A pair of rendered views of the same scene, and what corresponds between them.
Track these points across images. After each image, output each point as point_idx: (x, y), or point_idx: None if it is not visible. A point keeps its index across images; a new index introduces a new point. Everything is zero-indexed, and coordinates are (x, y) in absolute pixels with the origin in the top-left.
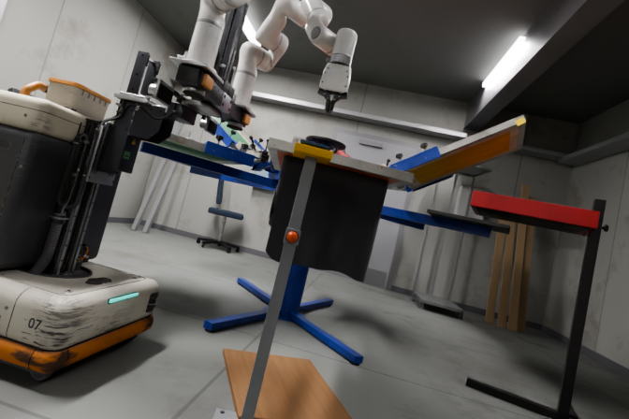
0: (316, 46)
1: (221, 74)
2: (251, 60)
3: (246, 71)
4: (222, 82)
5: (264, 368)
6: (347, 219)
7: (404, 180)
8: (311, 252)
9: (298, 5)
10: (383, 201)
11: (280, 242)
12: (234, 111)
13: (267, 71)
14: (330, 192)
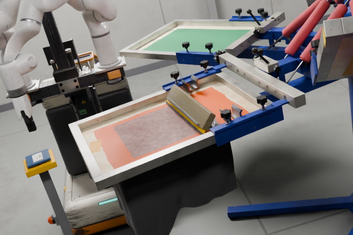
0: None
1: (53, 68)
2: (87, 25)
3: (91, 35)
4: (35, 90)
5: None
6: (122, 197)
7: (95, 186)
8: (125, 214)
9: None
10: (123, 191)
11: (118, 198)
12: (89, 81)
13: (111, 20)
14: None
